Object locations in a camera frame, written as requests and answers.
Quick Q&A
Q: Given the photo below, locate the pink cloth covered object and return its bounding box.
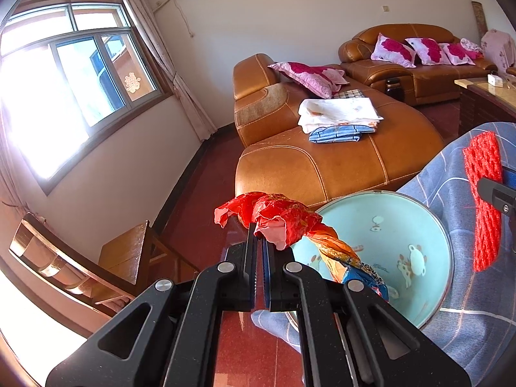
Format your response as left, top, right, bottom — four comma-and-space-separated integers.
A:
481, 29, 515, 76

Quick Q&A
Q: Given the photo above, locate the folded white cloth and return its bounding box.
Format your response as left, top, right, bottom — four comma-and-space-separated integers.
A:
297, 97, 383, 134

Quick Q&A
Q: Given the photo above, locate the beige curtain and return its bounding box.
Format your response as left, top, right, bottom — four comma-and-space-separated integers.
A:
123, 0, 216, 141

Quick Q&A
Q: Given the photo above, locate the wooden chair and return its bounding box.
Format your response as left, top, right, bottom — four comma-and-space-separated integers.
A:
10, 213, 199, 316

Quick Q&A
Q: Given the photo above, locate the light blue cartoon trash bin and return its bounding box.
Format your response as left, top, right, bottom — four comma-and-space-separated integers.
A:
283, 189, 456, 330

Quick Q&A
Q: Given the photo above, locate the red orange snack wrapper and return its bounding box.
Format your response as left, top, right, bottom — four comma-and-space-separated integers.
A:
214, 191, 388, 301

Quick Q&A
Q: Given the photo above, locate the brown leather chaise sofa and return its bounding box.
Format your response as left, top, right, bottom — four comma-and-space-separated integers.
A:
233, 53, 444, 209

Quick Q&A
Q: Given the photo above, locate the folded blue striped cloth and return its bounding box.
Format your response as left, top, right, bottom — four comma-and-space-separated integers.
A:
309, 125, 376, 143

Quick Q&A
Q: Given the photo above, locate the pink pillow on sofa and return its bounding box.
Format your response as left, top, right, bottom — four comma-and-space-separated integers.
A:
406, 38, 451, 65
439, 43, 474, 65
370, 33, 415, 68

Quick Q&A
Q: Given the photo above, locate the brown leather long sofa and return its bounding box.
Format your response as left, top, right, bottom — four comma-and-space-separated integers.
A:
339, 24, 497, 107

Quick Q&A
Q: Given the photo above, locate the pink pillow middle on sofa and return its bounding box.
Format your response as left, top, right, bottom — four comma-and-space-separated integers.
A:
406, 38, 451, 65

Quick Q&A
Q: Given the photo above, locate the pink floral pillow on chaise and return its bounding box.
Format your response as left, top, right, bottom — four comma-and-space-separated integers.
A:
268, 62, 348, 99

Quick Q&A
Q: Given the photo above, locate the wooden coffee table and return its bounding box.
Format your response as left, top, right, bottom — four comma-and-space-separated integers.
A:
455, 78, 516, 135

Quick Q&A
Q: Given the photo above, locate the window with frame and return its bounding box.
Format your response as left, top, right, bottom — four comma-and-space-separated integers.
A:
1, 0, 172, 194

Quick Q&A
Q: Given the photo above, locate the pink pillow left on sofa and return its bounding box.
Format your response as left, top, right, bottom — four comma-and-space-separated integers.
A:
370, 33, 415, 68

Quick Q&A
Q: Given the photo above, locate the red mesh net bag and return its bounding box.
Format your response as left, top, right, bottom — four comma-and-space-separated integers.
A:
461, 130, 505, 273

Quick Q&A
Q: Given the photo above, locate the pink pillow right on sofa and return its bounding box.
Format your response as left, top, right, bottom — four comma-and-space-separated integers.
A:
439, 43, 474, 65

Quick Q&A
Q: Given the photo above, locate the white tissue box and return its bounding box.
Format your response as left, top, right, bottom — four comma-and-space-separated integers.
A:
487, 74, 504, 87

